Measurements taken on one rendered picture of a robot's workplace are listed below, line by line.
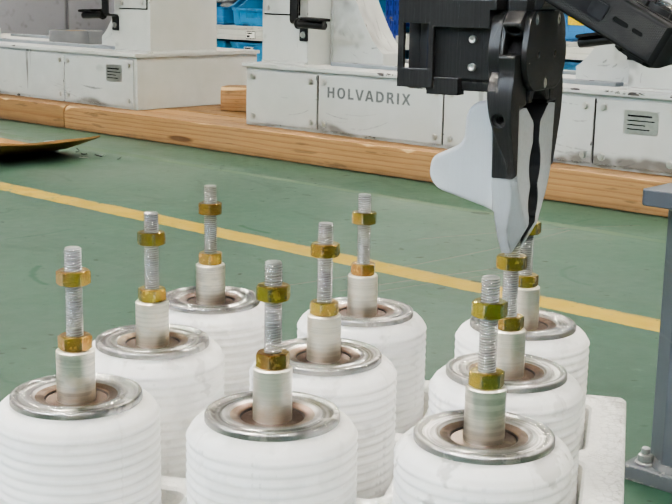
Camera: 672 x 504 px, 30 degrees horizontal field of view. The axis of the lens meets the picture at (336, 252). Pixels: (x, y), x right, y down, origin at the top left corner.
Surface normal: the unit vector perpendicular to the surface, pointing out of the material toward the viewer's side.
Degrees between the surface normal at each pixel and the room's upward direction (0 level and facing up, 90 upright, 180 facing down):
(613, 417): 0
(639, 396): 0
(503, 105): 90
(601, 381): 0
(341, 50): 90
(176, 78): 90
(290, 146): 90
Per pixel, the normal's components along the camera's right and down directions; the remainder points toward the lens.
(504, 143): -0.45, 0.51
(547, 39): 0.88, 0.11
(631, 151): -0.68, 0.14
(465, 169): -0.47, 0.19
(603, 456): 0.02, -0.98
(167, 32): 0.74, 0.15
